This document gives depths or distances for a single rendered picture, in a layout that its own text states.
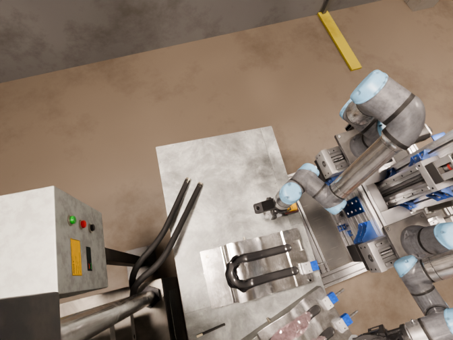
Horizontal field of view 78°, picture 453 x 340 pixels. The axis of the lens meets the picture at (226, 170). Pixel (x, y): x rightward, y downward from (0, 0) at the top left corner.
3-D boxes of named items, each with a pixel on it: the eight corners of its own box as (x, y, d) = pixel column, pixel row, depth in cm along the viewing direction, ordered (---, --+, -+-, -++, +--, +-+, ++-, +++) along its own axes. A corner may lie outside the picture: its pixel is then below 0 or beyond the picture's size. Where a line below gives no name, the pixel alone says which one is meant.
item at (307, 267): (323, 257, 139) (327, 256, 134) (326, 267, 137) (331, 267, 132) (298, 263, 136) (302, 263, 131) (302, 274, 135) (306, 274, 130)
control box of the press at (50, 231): (153, 239, 219) (65, 183, 82) (159, 279, 210) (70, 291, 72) (124, 245, 216) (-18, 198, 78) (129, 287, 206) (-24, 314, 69)
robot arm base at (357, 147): (369, 131, 146) (380, 121, 136) (383, 156, 141) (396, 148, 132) (344, 138, 143) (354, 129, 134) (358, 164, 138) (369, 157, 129)
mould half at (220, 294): (292, 230, 149) (300, 226, 136) (308, 280, 141) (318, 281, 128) (199, 252, 142) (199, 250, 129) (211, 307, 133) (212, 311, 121)
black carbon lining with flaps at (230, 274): (288, 242, 140) (294, 240, 131) (298, 276, 135) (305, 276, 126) (221, 259, 135) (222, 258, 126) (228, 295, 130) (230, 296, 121)
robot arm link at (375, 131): (379, 155, 130) (398, 142, 117) (355, 137, 132) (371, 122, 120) (391, 138, 133) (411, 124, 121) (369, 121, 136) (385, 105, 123)
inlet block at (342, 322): (351, 305, 136) (357, 305, 131) (358, 314, 134) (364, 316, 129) (330, 320, 133) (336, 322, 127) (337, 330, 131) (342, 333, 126)
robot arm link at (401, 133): (445, 114, 86) (336, 208, 115) (414, 92, 89) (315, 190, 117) (449, 121, 77) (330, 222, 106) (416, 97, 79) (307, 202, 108)
